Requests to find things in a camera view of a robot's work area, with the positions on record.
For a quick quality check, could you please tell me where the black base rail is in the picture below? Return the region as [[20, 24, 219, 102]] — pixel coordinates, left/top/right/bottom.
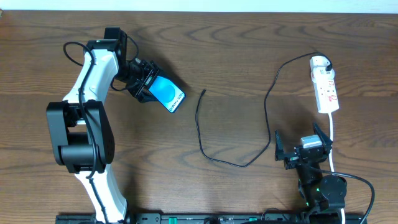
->
[[55, 212, 363, 224]]

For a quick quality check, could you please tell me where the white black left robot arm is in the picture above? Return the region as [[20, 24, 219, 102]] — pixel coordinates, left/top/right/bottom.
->
[[46, 27, 156, 223]]

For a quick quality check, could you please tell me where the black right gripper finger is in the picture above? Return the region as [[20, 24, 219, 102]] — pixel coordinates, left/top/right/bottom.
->
[[275, 130, 284, 161], [313, 123, 333, 146]]

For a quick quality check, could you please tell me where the white power strip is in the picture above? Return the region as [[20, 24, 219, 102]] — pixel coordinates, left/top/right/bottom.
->
[[310, 55, 340, 114]]

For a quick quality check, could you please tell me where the blue Galaxy smartphone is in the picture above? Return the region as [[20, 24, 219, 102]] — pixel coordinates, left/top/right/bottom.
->
[[149, 76, 186, 113]]

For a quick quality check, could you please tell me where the black charging cable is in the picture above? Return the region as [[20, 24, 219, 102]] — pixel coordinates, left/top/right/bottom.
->
[[195, 52, 333, 168]]

